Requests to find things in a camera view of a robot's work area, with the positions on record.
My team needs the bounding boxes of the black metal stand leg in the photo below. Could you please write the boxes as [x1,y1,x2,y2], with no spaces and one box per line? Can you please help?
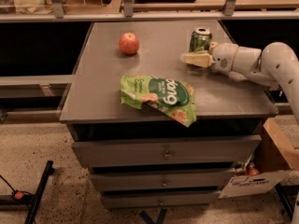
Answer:
[24,161,55,224]

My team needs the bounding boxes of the orange cable clip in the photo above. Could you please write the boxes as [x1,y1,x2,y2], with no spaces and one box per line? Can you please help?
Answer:
[13,190,24,201]

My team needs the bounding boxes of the middle grey drawer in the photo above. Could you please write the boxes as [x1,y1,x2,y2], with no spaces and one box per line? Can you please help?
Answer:
[91,168,234,191]

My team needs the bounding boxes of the grey drawer cabinet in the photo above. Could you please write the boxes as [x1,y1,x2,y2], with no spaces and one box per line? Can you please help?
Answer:
[60,21,277,209]

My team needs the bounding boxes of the top grey drawer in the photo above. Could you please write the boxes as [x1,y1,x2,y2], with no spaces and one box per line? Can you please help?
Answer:
[72,135,262,167]

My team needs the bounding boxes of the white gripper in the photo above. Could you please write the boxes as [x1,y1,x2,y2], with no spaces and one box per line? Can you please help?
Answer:
[180,41,239,73]

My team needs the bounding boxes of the green chip bag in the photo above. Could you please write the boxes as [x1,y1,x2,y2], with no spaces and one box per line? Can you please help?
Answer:
[120,76,197,127]

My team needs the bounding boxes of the green soda can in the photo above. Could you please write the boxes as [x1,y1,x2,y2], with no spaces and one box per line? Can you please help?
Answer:
[189,27,212,52]

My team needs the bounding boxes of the red apple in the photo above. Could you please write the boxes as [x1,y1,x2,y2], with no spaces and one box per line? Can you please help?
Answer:
[119,33,139,55]

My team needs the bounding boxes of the metal railing frame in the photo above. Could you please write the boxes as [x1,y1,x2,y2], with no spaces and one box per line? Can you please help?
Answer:
[0,0,299,22]

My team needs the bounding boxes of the grey drawer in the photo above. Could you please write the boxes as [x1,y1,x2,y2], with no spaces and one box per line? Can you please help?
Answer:
[72,135,262,167]
[101,190,221,209]
[91,168,234,191]

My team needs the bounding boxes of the orange bottle in box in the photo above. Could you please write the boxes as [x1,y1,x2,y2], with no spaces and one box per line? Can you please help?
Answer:
[247,162,260,176]

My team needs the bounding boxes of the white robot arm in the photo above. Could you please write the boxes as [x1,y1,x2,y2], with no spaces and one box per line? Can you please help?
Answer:
[180,42,299,122]

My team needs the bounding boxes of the cardboard box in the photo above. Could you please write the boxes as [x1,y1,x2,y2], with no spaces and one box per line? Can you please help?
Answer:
[220,119,299,198]

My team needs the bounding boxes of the bottom grey drawer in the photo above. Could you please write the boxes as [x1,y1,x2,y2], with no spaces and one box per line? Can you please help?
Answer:
[101,190,221,209]

